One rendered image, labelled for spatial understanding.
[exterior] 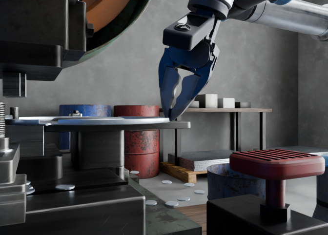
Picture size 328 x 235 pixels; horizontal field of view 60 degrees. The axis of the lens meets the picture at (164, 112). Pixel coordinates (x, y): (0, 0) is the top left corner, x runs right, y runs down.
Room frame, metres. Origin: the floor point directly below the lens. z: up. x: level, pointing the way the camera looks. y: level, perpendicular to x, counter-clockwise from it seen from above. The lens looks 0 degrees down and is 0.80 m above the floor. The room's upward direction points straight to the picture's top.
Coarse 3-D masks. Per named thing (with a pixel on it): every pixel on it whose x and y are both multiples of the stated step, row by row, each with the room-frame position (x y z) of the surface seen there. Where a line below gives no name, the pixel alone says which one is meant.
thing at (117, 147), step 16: (48, 128) 0.42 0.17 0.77; (64, 128) 0.42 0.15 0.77; (80, 128) 0.43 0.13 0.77; (96, 128) 0.44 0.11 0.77; (112, 128) 0.45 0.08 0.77; (128, 128) 0.47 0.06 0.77; (144, 128) 0.48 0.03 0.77; (160, 128) 0.49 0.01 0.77; (176, 128) 0.50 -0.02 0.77; (80, 144) 0.45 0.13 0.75; (96, 144) 0.46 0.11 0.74; (112, 144) 0.47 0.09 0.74; (80, 160) 0.45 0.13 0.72; (96, 160) 0.46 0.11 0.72; (112, 160) 0.47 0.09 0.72
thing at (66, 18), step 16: (0, 0) 0.38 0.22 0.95; (16, 0) 0.39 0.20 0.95; (32, 0) 0.40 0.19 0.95; (48, 0) 0.41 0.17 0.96; (64, 0) 0.42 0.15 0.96; (0, 16) 0.38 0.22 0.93; (16, 16) 0.39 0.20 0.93; (32, 16) 0.40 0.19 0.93; (48, 16) 0.41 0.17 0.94; (64, 16) 0.42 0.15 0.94; (80, 16) 0.45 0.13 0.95; (0, 32) 0.38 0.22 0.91; (16, 32) 0.39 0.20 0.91; (32, 32) 0.40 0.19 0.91; (48, 32) 0.41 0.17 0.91; (64, 32) 0.42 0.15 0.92; (80, 32) 0.45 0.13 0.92; (64, 48) 0.42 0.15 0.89; (80, 48) 0.45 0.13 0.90
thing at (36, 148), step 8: (8, 128) 0.39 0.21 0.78; (16, 128) 0.39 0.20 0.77; (24, 128) 0.40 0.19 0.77; (32, 128) 0.40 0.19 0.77; (40, 128) 0.40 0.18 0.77; (8, 136) 0.39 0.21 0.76; (16, 136) 0.39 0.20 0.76; (24, 136) 0.40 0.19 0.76; (32, 136) 0.40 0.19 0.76; (40, 136) 0.40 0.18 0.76; (24, 144) 0.40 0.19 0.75; (32, 144) 0.40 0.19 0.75; (40, 144) 0.40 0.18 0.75; (24, 152) 0.40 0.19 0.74; (32, 152) 0.40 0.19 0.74; (40, 152) 0.40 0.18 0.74
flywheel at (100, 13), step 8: (88, 0) 0.86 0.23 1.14; (96, 0) 0.87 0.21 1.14; (104, 0) 0.85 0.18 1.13; (112, 0) 0.86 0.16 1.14; (120, 0) 0.87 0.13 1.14; (128, 0) 0.88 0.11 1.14; (88, 8) 0.85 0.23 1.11; (96, 8) 0.84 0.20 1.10; (104, 8) 0.85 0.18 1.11; (112, 8) 0.86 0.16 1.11; (120, 8) 0.87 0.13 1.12; (88, 16) 0.83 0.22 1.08; (96, 16) 0.84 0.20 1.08; (104, 16) 0.85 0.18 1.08; (112, 16) 0.86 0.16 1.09; (96, 24) 0.84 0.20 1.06; (104, 24) 0.85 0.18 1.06; (96, 32) 0.85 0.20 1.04; (88, 40) 0.93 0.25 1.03
